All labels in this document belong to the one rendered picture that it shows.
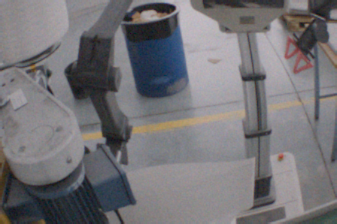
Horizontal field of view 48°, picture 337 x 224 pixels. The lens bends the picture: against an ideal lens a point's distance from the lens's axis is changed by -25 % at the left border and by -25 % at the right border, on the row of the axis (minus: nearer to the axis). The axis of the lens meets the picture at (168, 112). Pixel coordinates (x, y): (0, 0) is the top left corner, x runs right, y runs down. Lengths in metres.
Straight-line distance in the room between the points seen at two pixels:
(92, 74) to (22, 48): 0.27
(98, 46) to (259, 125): 1.05
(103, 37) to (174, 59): 2.50
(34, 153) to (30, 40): 0.20
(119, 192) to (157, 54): 2.57
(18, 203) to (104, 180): 0.21
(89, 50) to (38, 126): 0.25
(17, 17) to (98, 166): 0.34
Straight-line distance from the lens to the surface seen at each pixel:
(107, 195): 0.82
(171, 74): 3.45
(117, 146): 1.35
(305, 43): 1.28
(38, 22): 0.75
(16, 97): 0.92
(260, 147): 1.92
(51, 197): 0.76
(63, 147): 0.70
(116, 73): 0.97
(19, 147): 0.74
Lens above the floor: 1.80
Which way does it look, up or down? 32 degrees down
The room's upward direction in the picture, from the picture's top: 11 degrees counter-clockwise
